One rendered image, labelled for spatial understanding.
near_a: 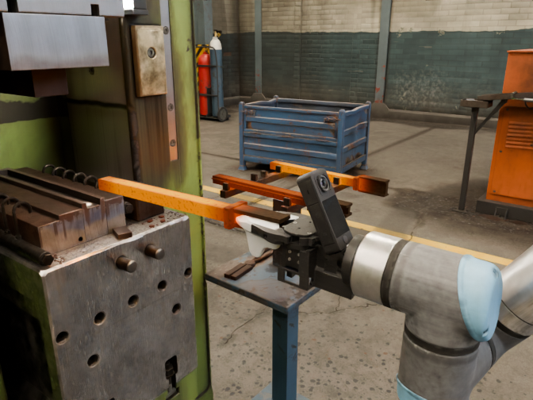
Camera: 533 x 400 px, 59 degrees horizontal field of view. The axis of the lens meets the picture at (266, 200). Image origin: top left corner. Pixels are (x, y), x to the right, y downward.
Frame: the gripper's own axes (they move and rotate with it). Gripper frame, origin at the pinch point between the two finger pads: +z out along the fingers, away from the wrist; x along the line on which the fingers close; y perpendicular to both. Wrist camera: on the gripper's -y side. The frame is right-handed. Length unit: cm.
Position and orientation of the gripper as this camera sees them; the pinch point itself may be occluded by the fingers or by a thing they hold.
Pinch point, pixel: (246, 214)
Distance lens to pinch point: 74.1
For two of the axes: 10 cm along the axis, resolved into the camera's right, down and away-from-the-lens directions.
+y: -0.2, 9.5, 3.2
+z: -8.0, -2.1, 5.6
